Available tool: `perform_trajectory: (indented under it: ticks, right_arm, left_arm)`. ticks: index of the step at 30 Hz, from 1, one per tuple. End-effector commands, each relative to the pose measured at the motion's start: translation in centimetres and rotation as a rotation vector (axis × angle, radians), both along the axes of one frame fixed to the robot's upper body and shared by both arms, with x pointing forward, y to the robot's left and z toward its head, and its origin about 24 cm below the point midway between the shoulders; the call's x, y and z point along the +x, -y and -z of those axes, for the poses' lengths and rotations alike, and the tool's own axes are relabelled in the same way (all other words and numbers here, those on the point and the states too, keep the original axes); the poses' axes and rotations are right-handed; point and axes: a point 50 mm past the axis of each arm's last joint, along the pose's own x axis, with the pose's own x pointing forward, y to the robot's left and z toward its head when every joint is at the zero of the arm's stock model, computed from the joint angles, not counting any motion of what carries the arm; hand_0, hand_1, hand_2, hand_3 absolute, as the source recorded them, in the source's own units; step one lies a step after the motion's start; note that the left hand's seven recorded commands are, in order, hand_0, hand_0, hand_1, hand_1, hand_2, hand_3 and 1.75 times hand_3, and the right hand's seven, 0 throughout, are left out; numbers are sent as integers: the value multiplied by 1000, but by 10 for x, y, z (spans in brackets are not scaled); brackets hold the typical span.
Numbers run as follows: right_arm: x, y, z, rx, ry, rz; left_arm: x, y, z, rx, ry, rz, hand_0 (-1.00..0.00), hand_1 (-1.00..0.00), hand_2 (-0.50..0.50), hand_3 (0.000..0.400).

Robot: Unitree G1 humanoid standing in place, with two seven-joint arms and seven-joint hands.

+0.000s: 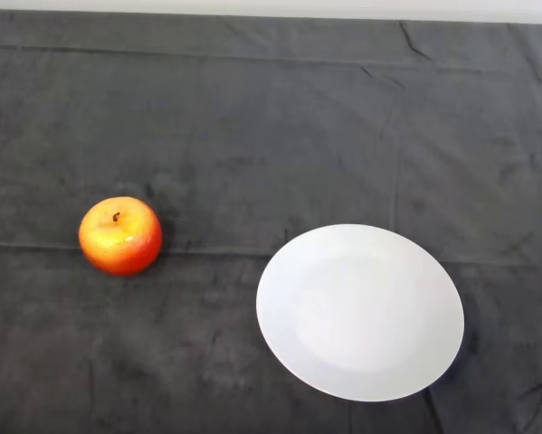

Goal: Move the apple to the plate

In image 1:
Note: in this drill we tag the red yellow apple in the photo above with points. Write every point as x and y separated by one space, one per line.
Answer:
120 239

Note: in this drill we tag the white round plate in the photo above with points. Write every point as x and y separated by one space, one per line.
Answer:
360 313

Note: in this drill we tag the black cloth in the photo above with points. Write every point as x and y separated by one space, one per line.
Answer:
234 135

